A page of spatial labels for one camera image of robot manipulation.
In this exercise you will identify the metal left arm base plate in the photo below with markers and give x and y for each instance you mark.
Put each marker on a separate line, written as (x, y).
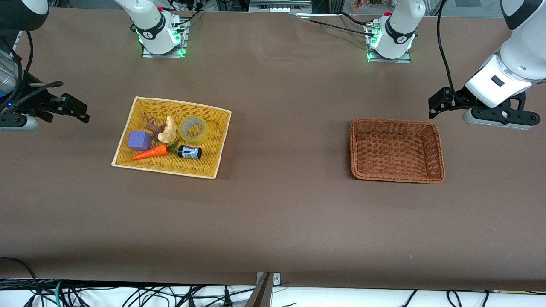
(405, 59)

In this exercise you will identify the orange background object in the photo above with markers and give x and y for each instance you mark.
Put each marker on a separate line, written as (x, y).
(369, 3)

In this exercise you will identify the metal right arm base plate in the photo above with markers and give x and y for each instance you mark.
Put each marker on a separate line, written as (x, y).
(147, 53)

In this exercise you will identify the yellow clear tape roll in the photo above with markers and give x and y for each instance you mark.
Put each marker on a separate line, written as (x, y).
(204, 134)

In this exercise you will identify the orange toy carrot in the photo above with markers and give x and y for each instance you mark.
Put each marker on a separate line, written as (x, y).
(149, 152)

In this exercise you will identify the grey metal pole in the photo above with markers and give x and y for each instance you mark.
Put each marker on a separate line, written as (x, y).
(260, 296)

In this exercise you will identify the yellow wicker basket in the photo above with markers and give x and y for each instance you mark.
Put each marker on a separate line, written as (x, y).
(200, 166)

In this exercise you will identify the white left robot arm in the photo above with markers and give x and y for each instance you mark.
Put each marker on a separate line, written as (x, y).
(524, 47)

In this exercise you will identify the brown toy figure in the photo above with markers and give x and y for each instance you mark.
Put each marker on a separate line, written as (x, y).
(152, 125)

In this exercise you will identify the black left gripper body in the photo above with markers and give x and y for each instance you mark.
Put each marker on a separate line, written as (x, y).
(457, 101)

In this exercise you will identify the metal table edge bracket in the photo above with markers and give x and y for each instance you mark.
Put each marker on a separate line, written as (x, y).
(276, 278)

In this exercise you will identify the aluminium table side rail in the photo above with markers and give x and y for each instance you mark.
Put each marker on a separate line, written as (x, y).
(17, 40)

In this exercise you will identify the purple foam cube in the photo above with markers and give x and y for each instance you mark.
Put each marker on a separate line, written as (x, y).
(140, 141)

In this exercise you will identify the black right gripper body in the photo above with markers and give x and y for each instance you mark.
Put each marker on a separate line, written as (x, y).
(30, 100)

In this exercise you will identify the beige toy bread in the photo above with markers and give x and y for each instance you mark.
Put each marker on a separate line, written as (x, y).
(169, 130)

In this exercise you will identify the aluminium frame profile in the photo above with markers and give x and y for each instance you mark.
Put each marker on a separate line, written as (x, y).
(279, 5)

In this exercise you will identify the small black bottle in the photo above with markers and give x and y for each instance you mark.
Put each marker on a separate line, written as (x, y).
(190, 152)

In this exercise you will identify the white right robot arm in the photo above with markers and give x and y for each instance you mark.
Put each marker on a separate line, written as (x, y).
(155, 25)

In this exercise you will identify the brown wicker basket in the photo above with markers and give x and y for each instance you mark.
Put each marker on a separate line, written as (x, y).
(396, 149)

